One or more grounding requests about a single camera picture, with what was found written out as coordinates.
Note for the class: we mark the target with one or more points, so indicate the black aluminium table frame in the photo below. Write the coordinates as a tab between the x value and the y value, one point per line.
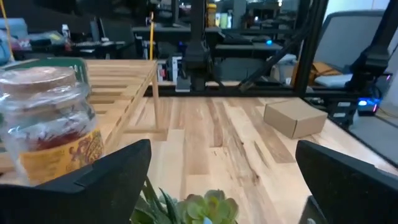
308	62

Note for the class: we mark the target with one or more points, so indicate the brown paper bag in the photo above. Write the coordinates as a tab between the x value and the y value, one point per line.
323	70

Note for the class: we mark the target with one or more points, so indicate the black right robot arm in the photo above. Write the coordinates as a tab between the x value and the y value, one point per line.
197	56

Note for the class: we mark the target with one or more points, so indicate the black side desk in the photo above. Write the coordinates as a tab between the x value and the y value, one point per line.
248	46

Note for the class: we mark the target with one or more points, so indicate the green-lid oregano jar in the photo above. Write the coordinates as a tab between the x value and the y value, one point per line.
56	63

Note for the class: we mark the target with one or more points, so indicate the cork-top saffron glass jar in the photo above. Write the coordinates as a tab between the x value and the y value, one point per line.
46	124

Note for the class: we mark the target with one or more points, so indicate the small cardboard box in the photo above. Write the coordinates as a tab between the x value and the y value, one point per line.
295	118

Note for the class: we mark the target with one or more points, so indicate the wooden slatted shelf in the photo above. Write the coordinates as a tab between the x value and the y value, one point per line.
124	77

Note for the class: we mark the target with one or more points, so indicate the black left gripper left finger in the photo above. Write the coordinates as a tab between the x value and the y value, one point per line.
77	202

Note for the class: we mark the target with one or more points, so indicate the grey office chair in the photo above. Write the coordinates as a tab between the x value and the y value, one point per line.
345	40

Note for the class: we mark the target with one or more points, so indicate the pile of clothes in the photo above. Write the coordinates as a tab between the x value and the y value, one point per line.
12	28

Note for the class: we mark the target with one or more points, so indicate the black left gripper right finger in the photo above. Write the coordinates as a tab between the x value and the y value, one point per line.
351	193

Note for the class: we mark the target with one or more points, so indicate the potted succulent plant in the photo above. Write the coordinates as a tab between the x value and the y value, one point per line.
211	208

